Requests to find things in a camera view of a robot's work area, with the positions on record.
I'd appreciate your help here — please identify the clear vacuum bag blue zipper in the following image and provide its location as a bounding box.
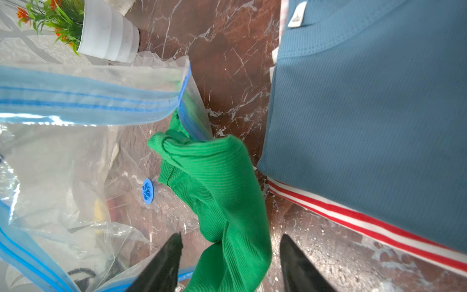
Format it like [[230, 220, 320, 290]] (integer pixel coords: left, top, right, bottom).
[[1, 52, 212, 292]]

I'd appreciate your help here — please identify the white pot with plant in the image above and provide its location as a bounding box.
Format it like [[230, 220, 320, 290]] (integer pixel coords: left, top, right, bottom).
[[17, 1, 140, 63]]

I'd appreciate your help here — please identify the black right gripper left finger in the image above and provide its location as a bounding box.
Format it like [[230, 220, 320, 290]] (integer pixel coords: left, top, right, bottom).
[[126, 233, 183, 292]]

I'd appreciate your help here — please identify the solid green garment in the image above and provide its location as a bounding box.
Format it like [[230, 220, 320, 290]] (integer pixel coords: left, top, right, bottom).
[[148, 113, 272, 292]]

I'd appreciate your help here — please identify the yellow smiley sponge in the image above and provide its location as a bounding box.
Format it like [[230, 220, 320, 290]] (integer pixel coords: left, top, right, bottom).
[[93, 199, 108, 223]]

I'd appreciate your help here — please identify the red striped garment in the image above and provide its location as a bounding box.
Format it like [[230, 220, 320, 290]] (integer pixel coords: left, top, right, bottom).
[[267, 0, 467, 278]]

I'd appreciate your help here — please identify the light blue tank top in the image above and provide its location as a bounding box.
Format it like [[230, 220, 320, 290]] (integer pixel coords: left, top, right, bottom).
[[256, 0, 467, 255]]

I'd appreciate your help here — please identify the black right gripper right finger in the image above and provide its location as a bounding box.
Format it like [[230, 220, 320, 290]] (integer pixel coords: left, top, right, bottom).
[[279, 234, 335, 292]]

